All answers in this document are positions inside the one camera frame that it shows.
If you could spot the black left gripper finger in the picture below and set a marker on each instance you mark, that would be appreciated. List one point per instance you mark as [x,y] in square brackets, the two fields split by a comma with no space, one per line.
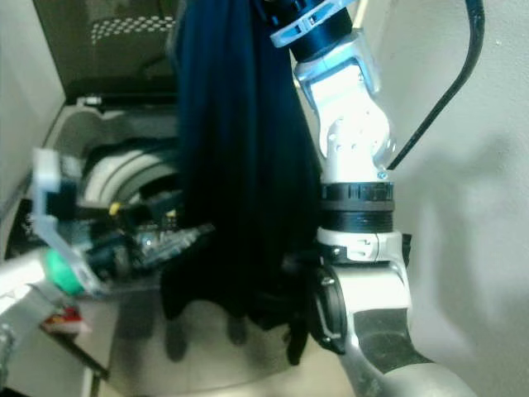
[149,208]
[173,242]

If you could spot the dark garment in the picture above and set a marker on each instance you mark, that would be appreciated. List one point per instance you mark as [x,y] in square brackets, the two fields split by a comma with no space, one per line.
[248,149]

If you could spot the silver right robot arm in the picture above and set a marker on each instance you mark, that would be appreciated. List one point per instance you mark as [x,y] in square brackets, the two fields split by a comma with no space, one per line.
[347,107]

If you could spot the grey top-load washing machine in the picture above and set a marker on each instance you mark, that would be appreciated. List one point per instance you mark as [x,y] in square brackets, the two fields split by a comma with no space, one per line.
[132,364]

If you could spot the red round washer sticker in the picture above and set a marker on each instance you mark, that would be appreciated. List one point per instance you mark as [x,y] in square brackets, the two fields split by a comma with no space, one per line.
[66,320]

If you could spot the black washer control panel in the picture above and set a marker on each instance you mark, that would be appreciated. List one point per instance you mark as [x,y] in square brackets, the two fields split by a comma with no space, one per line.
[21,240]

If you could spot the dark tinted washer lid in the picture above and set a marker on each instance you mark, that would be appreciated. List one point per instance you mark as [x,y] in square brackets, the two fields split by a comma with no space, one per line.
[107,58]

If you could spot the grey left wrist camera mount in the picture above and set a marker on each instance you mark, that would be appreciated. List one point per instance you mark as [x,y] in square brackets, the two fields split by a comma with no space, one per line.
[45,169]

